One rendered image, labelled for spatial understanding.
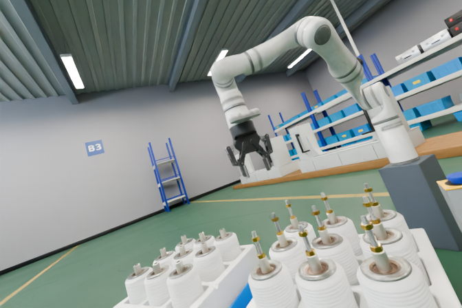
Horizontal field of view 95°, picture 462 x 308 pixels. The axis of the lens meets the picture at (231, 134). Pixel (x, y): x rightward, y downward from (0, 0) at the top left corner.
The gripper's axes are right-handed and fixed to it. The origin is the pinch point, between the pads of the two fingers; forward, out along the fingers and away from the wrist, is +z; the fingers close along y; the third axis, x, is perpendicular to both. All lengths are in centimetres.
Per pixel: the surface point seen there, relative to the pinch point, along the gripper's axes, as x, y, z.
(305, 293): 18.2, 5.1, 23.6
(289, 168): -310, -159, 31
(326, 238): 9.6, -7.5, 20.6
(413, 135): -123, -218, 28
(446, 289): 26.1, -16.4, 28.8
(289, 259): 4.4, 1.4, 23.5
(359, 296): 16.7, -6.0, 29.8
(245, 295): -15.5, 13.1, 36.7
